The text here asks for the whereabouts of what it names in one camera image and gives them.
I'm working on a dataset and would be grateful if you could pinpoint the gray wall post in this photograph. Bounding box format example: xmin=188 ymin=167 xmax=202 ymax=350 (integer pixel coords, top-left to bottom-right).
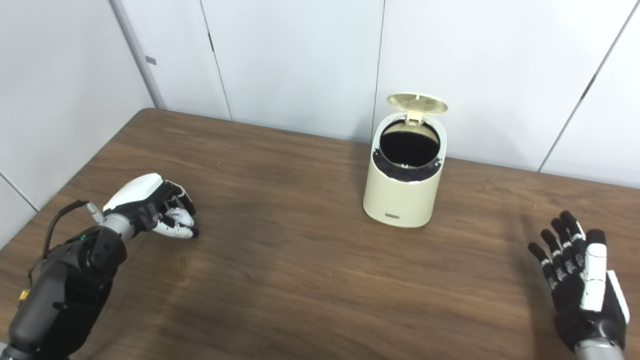
xmin=109 ymin=0 xmax=167 ymax=110

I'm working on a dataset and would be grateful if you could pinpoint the cream round bin lid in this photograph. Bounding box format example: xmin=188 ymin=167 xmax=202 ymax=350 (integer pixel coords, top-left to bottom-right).
xmin=387 ymin=92 xmax=449 ymax=125

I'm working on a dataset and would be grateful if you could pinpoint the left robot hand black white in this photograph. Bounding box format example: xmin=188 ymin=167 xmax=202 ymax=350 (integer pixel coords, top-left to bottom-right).
xmin=102 ymin=173 xmax=200 ymax=240

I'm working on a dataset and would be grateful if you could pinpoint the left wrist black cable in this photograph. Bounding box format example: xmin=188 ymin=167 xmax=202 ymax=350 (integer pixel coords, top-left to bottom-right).
xmin=27 ymin=200 xmax=106 ymax=288

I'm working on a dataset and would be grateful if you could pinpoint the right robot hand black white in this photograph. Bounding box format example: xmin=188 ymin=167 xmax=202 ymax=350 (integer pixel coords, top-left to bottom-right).
xmin=528 ymin=210 xmax=631 ymax=354

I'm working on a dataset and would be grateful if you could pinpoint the cream-colored bin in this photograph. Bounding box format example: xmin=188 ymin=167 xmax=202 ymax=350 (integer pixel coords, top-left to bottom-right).
xmin=363 ymin=92 xmax=449 ymax=229

